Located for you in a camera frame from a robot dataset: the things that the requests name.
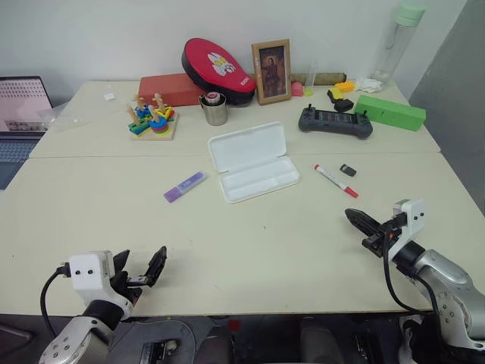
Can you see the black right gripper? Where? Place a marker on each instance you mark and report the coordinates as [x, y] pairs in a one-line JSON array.
[[382, 239]]

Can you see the clear bottle with green lid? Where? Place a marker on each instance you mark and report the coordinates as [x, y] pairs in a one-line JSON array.
[[398, 41]]

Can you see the steel mug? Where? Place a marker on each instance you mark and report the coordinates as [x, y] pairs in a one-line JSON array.
[[216, 113]]

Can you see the purple highlighter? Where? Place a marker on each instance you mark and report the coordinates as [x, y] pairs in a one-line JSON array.
[[185, 186]]

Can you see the orange building block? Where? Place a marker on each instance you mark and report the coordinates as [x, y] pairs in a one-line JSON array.
[[345, 86]]

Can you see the red and white marker pen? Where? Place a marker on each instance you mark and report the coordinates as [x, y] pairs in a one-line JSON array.
[[335, 180]]

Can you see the colourful wooden stacking toy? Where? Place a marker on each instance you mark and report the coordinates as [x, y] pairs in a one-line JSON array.
[[151, 121]]

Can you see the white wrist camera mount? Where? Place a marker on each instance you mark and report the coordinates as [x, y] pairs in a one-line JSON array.
[[413, 220], [89, 271]]

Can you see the crumpled white tissue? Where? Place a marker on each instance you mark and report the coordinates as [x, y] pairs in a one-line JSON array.
[[368, 84]]

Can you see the wooden framed portrait picture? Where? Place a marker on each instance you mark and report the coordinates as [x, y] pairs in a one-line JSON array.
[[271, 72]]

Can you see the green rectangular box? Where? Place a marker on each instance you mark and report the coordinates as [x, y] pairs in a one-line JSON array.
[[390, 112]]

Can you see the small pink toy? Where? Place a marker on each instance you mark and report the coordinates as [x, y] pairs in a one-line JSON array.
[[297, 89]]

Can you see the clear plastic bag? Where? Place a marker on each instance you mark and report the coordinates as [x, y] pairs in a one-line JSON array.
[[60, 118]]

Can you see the red-topped item in mug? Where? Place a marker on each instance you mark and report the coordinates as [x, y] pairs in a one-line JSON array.
[[212, 97]]

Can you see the clear plastic measuring cylinder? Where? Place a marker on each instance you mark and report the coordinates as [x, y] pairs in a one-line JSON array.
[[311, 77]]

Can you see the red rectangular block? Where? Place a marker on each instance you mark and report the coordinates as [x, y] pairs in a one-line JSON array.
[[166, 89]]

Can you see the small white square piece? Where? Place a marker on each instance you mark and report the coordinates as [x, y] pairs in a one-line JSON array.
[[109, 96]]

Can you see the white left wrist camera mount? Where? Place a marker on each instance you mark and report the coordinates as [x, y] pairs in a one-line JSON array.
[[89, 271]]

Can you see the yellow building block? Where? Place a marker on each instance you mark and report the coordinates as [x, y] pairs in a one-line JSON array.
[[335, 93]]

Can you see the white plastic case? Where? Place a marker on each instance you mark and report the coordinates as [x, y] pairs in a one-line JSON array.
[[250, 159]]

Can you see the open laptop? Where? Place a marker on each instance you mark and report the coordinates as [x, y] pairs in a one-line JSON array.
[[19, 106]]

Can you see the red and black padded mitt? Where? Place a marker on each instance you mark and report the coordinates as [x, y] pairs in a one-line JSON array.
[[216, 66]]

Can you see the brown rolled stick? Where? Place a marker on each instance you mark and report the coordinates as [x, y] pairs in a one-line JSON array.
[[329, 77]]

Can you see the grey handheld game controller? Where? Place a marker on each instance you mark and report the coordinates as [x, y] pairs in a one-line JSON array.
[[335, 123]]

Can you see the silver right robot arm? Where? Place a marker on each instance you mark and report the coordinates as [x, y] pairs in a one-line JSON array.
[[451, 280]]

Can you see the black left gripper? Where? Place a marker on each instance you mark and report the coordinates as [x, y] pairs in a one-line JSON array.
[[122, 282]]

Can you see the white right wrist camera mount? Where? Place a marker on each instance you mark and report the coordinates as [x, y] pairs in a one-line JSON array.
[[413, 220]]

